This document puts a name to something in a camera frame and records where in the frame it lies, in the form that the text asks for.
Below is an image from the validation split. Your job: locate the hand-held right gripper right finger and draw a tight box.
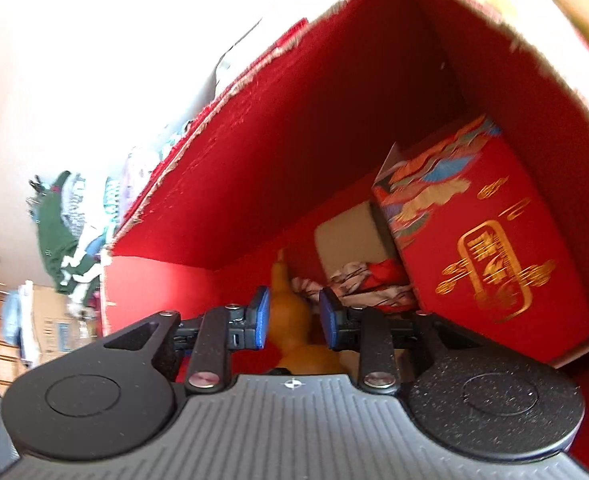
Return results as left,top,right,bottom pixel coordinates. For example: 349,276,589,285
318,287,481,395

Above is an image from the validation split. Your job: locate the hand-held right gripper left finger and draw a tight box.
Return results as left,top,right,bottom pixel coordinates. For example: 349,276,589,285
102,285,272,395

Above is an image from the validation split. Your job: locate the brown gourd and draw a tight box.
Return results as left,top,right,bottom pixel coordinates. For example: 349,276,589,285
268,249,347,377

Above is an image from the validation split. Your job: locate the red patterned gift box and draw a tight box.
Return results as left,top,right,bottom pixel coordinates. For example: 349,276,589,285
371,114,589,352

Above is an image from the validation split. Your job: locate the large red cardboard box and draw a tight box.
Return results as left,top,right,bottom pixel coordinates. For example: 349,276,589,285
99,0,589,478

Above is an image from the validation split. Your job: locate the brown cardboard carton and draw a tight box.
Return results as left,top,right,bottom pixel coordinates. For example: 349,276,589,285
18,284,101,367

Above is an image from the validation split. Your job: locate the pile of clothes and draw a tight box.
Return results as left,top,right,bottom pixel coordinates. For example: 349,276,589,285
28,169,122,297

